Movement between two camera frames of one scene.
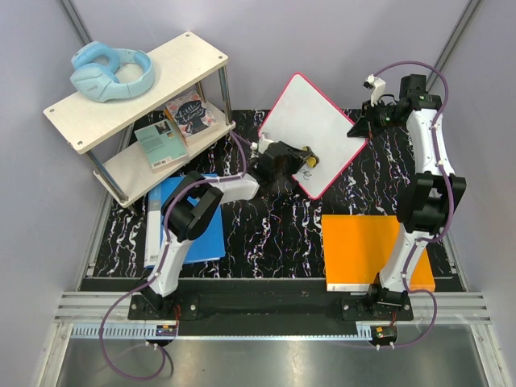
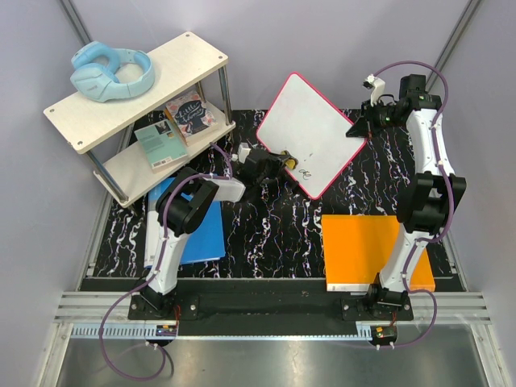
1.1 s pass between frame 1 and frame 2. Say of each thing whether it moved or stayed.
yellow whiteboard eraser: moved
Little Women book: stayed
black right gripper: stayed
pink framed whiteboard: stayed
